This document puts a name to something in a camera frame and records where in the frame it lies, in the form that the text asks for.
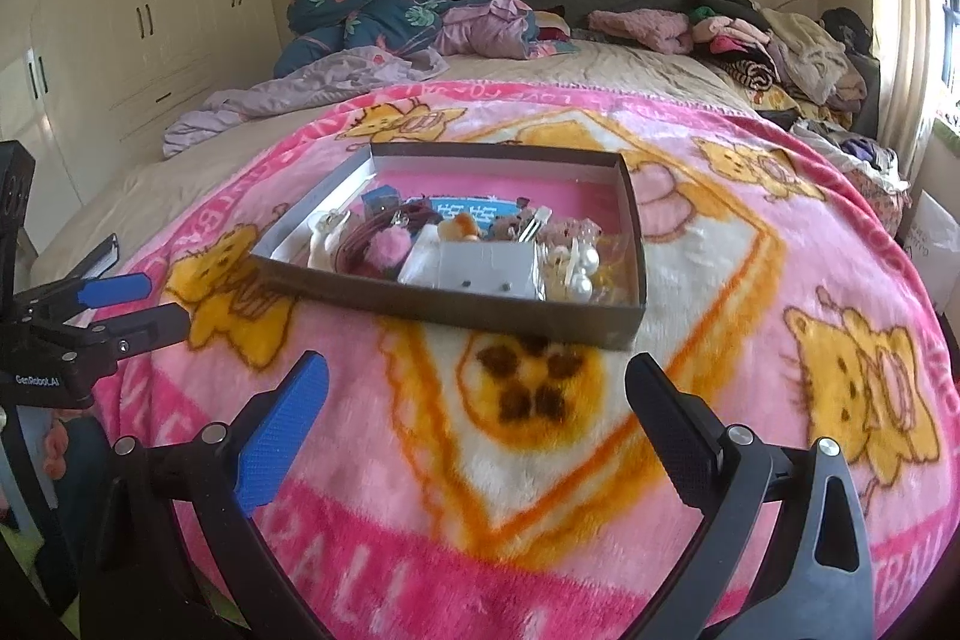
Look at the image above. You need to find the beige bed sheet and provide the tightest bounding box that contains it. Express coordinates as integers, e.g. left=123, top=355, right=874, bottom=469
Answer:
left=30, top=44, right=758, bottom=289

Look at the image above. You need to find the pink printed blanket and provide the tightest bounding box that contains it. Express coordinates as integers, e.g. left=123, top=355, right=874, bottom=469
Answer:
left=90, top=77, right=960, bottom=640

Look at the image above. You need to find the pile of clothes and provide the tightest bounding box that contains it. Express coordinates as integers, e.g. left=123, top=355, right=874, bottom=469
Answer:
left=682, top=0, right=875, bottom=127

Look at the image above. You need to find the pink pompom hair tie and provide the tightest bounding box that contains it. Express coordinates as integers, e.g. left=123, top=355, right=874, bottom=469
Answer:
left=364, top=227, right=412, bottom=275

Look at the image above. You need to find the brown plush hair tie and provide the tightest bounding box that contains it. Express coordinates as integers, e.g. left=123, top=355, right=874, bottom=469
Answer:
left=491, top=212, right=530, bottom=244

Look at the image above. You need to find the blue printed card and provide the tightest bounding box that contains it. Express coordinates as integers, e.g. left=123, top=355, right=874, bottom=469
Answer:
left=431, top=194, right=530, bottom=229

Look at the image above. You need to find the pink fuzzy garment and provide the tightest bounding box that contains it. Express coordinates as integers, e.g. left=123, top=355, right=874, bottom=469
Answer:
left=587, top=8, right=695, bottom=55

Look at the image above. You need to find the dark floral quilt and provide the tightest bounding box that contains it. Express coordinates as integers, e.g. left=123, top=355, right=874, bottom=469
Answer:
left=274, top=0, right=451, bottom=79

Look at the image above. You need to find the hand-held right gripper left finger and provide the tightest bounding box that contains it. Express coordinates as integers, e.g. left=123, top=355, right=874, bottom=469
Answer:
left=79, top=349, right=331, bottom=640

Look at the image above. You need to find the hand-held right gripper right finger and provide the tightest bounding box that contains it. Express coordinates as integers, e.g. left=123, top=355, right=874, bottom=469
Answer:
left=624, top=351, right=877, bottom=640

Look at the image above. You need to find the shallow grey cardboard box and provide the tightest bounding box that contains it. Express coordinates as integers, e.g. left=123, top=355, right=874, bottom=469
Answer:
left=247, top=141, right=647, bottom=352

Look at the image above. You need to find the lilac cloth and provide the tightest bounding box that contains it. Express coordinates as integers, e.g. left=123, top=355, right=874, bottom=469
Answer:
left=161, top=46, right=443, bottom=160

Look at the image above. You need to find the pink lilac garment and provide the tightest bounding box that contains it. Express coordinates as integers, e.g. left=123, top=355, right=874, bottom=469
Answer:
left=435, top=0, right=541, bottom=60

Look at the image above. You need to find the window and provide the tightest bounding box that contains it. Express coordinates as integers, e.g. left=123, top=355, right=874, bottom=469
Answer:
left=926, top=0, right=960, bottom=139

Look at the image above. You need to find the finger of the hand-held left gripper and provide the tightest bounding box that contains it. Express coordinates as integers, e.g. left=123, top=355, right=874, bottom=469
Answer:
left=64, top=302, right=190, bottom=361
left=15, top=233, right=153, bottom=320

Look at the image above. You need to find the cream curtain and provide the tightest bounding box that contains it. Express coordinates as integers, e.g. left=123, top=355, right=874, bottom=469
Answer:
left=855, top=0, right=950, bottom=161

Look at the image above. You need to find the cream wardrobe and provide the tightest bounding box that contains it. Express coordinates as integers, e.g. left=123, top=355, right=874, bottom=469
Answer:
left=0, top=0, right=278, bottom=214

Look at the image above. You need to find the purple clothes heap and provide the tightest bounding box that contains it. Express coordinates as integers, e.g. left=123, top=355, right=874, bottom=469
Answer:
left=795, top=119, right=912, bottom=214

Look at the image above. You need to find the white plastic bag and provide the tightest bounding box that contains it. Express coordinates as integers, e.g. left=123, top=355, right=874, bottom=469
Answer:
left=900, top=190, right=953, bottom=281

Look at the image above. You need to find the lace bow hair clip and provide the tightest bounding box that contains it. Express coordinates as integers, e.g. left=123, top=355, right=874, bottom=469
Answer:
left=536, top=212, right=605, bottom=251

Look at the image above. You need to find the clear plastic packet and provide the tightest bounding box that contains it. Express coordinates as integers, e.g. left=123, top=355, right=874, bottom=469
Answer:
left=397, top=225, right=545, bottom=300

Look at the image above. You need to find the white claw hair clip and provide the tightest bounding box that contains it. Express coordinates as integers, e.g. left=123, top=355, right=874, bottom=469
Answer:
left=306, top=209, right=353, bottom=270

